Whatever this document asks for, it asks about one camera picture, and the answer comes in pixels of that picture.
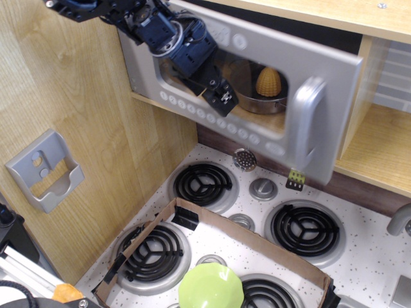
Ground black cable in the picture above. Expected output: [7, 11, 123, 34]
[0, 279, 36, 308]

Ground hanging metal strainer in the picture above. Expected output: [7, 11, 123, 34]
[232, 148, 257, 172]

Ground grey wall phone holder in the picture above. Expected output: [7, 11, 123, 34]
[5, 129, 85, 214]

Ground green plastic plate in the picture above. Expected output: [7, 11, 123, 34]
[178, 262, 244, 308]

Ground brown cardboard barrier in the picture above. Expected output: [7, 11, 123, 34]
[92, 198, 340, 307]

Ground grey toy microwave door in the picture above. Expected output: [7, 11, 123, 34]
[120, 1, 362, 184]

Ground steel pot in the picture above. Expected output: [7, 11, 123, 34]
[230, 59, 288, 114]

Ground front left stove burner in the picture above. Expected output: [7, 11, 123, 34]
[117, 222, 191, 296]

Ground black device at left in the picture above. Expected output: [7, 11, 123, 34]
[1, 204, 40, 263]

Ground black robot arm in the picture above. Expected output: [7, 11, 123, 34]
[44, 0, 238, 117]

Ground grey stove knob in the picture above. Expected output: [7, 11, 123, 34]
[249, 178, 278, 201]

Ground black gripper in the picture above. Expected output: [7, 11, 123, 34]
[168, 17, 239, 117]

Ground back right stove burner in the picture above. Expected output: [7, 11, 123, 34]
[263, 200, 346, 268]

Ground yellow toy corn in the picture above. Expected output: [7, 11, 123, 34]
[256, 67, 282, 98]

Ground orange toy food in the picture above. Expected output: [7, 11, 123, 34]
[51, 283, 84, 304]

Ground small silver stove knob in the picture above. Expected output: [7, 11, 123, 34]
[229, 214, 255, 232]

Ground front right stove burner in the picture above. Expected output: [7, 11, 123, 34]
[240, 273, 304, 308]

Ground grey faucet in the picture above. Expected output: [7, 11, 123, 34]
[387, 204, 411, 236]

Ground front silver stove knob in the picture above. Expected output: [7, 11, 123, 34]
[197, 254, 227, 266]

